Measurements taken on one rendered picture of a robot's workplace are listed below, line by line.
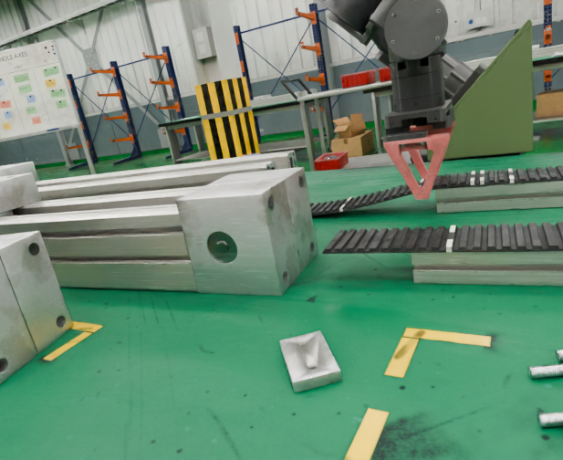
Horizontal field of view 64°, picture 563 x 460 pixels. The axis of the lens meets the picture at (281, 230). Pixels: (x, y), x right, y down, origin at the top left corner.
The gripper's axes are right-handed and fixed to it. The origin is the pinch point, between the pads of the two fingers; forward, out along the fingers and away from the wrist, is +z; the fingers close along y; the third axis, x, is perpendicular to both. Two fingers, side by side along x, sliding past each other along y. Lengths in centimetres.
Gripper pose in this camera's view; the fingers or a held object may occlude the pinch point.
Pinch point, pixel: (425, 183)
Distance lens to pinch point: 58.0
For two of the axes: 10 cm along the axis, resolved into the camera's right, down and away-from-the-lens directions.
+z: 1.8, 9.4, 2.9
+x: 9.0, -0.3, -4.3
